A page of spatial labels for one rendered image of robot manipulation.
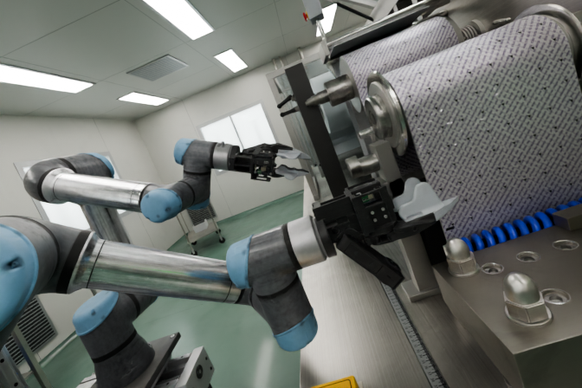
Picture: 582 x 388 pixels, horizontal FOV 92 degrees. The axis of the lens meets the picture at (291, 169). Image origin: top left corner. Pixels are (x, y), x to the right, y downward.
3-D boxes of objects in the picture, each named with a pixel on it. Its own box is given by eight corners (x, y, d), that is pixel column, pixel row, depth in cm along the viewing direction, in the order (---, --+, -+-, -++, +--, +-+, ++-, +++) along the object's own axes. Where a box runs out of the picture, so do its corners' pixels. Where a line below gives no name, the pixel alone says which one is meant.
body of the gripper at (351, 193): (391, 184, 39) (310, 214, 40) (410, 240, 40) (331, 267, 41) (377, 175, 46) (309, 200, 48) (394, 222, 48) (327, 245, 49)
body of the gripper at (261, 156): (272, 183, 73) (227, 177, 74) (276, 171, 81) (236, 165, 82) (274, 156, 71) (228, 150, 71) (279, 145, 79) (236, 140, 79)
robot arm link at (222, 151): (221, 163, 82) (222, 136, 79) (236, 165, 82) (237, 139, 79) (212, 173, 75) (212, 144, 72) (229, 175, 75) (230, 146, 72)
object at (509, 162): (449, 248, 44) (411, 139, 42) (604, 197, 42) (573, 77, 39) (450, 249, 44) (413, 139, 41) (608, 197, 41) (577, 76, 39)
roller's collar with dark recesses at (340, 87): (331, 107, 75) (322, 85, 74) (352, 99, 74) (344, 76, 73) (333, 106, 69) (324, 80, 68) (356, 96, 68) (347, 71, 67)
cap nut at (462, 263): (443, 267, 39) (433, 237, 38) (469, 258, 39) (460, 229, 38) (457, 281, 35) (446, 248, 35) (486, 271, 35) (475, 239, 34)
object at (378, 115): (378, 109, 42) (384, 148, 47) (391, 105, 42) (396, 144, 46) (360, 91, 48) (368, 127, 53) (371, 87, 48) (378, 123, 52)
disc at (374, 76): (385, 152, 55) (360, 80, 54) (388, 151, 55) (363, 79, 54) (415, 160, 41) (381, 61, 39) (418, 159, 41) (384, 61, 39)
